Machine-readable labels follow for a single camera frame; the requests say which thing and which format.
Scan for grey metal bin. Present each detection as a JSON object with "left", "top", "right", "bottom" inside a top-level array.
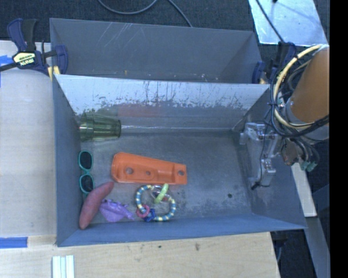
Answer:
[{"left": 49, "top": 17, "right": 309, "bottom": 248}]

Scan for teal sunglasses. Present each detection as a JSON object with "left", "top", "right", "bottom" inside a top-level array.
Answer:
[{"left": 77, "top": 150, "right": 95, "bottom": 196}]

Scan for orange flat plastic piece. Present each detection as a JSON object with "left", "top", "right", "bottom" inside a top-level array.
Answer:
[{"left": 111, "top": 152, "right": 189, "bottom": 186}]

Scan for light green small ring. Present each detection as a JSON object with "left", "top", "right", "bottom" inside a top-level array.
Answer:
[{"left": 153, "top": 182, "right": 170, "bottom": 205}]

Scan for red-brown toy sweet potato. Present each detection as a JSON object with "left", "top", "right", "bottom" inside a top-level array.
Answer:
[{"left": 78, "top": 181, "right": 115, "bottom": 231}]

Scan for red small ring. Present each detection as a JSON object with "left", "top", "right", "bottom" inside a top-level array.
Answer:
[{"left": 136, "top": 204, "right": 151, "bottom": 218}]

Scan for dark green clear plastic cup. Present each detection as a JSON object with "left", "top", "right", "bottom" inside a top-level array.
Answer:
[{"left": 78, "top": 112, "right": 122, "bottom": 142}]

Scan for blue and yellow striped ring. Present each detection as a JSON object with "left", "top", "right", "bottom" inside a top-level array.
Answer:
[{"left": 135, "top": 184, "right": 177, "bottom": 222}]

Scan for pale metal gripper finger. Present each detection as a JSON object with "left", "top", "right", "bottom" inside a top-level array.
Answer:
[
  {"left": 248, "top": 158, "right": 277, "bottom": 191},
  {"left": 239, "top": 122, "right": 275, "bottom": 146}
]

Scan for blue small ring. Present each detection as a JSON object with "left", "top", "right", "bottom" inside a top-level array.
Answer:
[{"left": 143, "top": 208, "right": 157, "bottom": 223}]

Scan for purple toy animal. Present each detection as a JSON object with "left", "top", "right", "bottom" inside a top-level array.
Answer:
[{"left": 99, "top": 199, "right": 135, "bottom": 223}]

